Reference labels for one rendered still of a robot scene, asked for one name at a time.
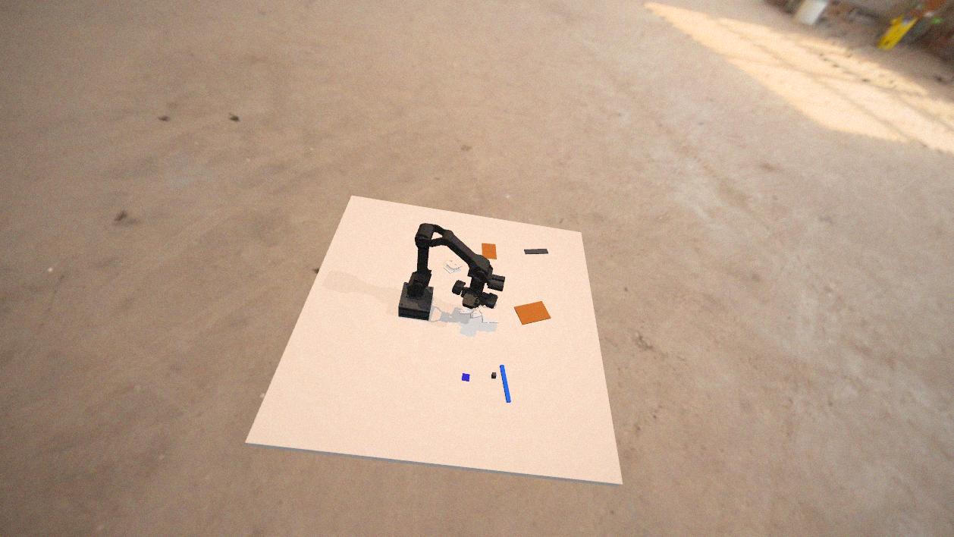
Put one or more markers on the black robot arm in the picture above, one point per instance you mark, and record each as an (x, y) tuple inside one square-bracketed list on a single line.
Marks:
[(480, 269)]

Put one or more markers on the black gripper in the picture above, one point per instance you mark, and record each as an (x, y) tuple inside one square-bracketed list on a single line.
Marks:
[(488, 300)]

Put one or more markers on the blue flat bar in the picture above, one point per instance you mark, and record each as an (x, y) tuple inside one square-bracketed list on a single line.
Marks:
[(504, 379)]

